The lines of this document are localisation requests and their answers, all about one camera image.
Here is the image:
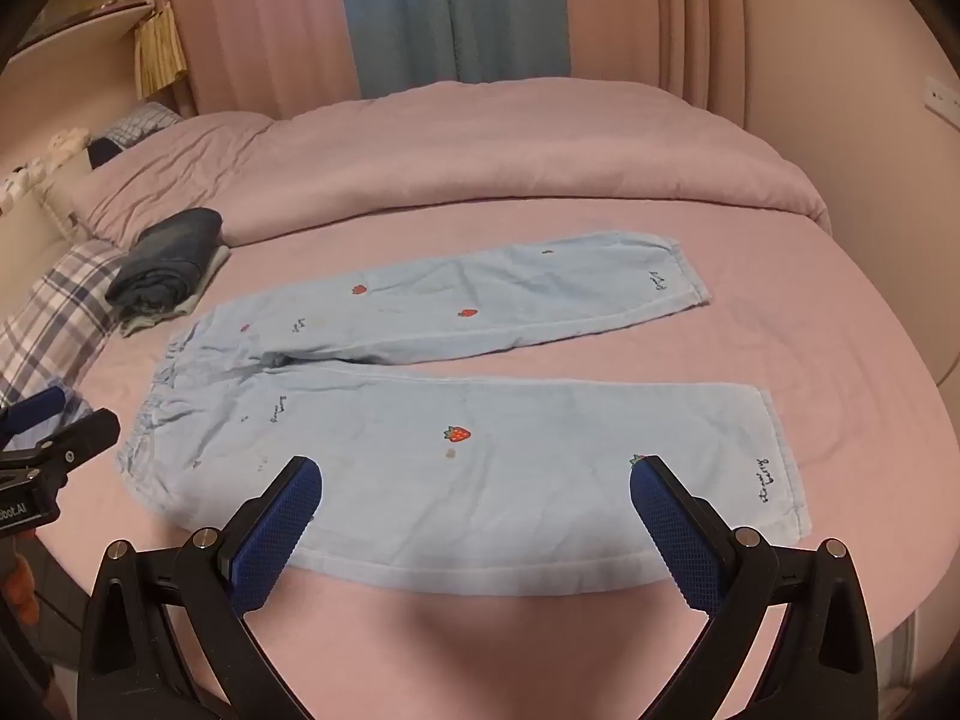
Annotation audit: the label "folded dark blue jeans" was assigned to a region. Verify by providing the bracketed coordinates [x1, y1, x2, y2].
[105, 208, 226, 314]

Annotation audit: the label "yellow fringed hanging cloth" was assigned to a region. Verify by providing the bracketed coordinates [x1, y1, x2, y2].
[133, 3, 190, 100]

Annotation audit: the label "blue checked cloth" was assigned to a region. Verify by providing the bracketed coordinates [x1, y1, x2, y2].
[88, 101, 185, 167]

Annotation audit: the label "white power strip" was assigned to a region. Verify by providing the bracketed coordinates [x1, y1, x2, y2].
[922, 75, 960, 122]

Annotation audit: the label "orange object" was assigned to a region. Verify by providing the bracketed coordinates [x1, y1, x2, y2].
[0, 551, 40, 620]

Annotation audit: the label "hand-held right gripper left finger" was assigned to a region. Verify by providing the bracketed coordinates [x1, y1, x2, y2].
[79, 456, 323, 720]

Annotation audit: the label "white plush toy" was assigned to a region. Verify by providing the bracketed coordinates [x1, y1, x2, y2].
[43, 130, 92, 160]

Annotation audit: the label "white shelf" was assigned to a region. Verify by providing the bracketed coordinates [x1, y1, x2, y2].
[13, 0, 163, 55]

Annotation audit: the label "light blue denim pants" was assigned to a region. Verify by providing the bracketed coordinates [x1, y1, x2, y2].
[116, 229, 815, 598]

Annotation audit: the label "folded pale cloth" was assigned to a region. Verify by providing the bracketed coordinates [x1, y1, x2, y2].
[120, 244, 232, 337]

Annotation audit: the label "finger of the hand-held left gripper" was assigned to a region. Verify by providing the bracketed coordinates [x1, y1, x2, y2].
[0, 408, 122, 482]
[0, 385, 69, 452]

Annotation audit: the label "plaid pillow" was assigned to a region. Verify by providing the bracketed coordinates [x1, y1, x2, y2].
[0, 240, 126, 421]

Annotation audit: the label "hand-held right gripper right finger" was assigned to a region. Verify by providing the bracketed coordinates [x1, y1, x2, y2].
[628, 454, 878, 720]

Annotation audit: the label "blue curtain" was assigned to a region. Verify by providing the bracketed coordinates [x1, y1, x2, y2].
[334, 0, 572, 100]

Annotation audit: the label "pink curtain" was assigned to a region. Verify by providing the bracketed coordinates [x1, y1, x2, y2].
[166, 0, 362, 119]
[559, 0, 745, 130]

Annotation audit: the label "pink bed sheet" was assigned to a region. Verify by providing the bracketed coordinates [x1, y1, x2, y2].
[30, 202, 938, 720]

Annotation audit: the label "pink duvet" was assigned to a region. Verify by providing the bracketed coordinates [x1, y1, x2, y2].
[71, 79, 831, 250]

